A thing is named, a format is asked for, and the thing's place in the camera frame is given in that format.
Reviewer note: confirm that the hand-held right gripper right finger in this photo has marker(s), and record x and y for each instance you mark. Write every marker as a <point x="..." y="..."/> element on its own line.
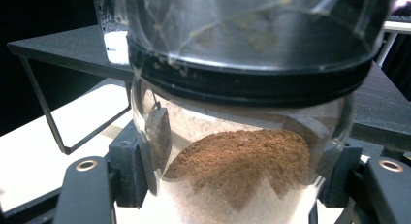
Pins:
<point x="339" y="175"/>

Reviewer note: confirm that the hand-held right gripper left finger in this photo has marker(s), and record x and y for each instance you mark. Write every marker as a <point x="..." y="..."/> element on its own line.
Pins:
<point x="127" y="166"/>

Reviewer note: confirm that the brown powder spice jar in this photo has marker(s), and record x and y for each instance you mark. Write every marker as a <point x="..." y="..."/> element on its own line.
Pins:
<point x="245" y="166"/>

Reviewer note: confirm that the white powder spice jar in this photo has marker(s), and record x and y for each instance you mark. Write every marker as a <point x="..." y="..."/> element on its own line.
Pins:
<point x="117" y="46"/>

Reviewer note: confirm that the black shelf riser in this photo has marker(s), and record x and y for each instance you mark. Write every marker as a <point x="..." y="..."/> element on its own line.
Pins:
<point x="71" y="51"/>

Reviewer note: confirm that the grey metal stand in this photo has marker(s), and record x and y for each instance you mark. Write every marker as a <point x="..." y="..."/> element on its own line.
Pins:
<point x="392" y="31"/>

